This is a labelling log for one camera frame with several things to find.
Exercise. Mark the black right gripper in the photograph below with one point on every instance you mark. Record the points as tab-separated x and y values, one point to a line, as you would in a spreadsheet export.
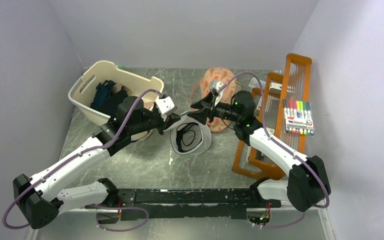
201	115

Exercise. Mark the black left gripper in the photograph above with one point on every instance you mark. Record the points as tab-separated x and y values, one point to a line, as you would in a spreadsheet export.
169	121

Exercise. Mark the black bra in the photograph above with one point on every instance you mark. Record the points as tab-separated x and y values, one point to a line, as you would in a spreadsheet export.
189	137

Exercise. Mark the white mesh laundry bag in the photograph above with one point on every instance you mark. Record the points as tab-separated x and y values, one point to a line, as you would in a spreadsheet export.
207	135

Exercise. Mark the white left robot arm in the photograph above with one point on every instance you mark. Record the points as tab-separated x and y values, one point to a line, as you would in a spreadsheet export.
46	195

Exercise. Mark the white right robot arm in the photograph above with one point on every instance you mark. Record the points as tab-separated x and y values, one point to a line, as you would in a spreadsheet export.
307	183

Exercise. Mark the pink floral mesh bag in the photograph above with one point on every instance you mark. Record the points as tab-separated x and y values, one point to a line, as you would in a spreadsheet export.
201	89

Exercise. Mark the cream plastic laundry basket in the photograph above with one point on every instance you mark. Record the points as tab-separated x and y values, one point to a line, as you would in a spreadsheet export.
82	92

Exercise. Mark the black garment in basket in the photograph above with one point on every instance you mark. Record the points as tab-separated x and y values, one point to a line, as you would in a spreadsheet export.
109	107

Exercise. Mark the white paper tag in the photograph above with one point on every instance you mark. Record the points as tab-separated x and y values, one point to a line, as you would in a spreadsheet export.
254	83

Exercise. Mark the teal garment in basket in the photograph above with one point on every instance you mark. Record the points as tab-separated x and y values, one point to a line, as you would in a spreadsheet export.
102	94

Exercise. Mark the orange wooden rack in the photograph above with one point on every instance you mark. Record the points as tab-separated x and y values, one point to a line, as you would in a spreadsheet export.
293	84

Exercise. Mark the pack of coloured markers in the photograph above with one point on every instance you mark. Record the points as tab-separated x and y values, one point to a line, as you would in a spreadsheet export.
298	118

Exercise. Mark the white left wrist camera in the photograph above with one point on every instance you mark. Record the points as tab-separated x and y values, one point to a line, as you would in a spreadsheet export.
166	106

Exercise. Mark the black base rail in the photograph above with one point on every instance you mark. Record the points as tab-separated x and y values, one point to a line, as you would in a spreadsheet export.
192	203

